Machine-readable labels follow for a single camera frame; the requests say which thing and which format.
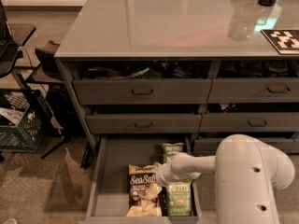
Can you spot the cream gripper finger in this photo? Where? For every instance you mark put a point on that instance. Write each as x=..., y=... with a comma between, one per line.
x=153, y=191

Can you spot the brown sea salt chip bag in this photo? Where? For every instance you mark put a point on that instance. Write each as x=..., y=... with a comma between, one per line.
x=139, y=179

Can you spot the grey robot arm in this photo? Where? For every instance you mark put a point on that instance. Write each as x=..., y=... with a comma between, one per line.
x=247, y=171

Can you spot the green Kettle chip bag front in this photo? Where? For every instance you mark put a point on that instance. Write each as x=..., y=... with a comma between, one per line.
x=179, y=199

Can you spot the open bottom left drawer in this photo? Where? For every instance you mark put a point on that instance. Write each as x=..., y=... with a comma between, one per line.
x=109, y=200

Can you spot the green Kettle chip bag rear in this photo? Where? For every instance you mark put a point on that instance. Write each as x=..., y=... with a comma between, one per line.
x=168, y=147

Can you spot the bottom right grey drawer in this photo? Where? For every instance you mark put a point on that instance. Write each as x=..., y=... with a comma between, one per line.
x=208, y=146

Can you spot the grey drawer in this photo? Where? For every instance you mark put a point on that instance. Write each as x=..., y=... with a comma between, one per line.
x=208, y=146
x=249, y=122
x=171, y=91
x=254, y=90
x=144, y=123

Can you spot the middle left grey drawer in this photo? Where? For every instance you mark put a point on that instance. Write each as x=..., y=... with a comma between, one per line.
x=144, y=123

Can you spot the middle right grey drawer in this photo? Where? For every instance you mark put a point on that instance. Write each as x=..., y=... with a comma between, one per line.
x=249, y=122

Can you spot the top left grey drawer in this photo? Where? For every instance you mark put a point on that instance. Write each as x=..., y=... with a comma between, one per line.
x=171, y=91

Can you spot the top right grey drawer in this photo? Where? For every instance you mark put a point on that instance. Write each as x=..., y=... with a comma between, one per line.
x=254, y=90

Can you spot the green plastic crate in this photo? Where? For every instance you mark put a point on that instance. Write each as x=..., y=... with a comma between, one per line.
x=24, y=116

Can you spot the dark office chair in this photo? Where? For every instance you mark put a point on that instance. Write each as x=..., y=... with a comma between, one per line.
x=47, y=70

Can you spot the black white fiducial marker board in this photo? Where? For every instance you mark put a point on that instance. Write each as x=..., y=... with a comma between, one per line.
x=285, y=41

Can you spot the grey drawer cabinet frame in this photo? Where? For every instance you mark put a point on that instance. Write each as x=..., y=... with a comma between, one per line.
x=163, y=39

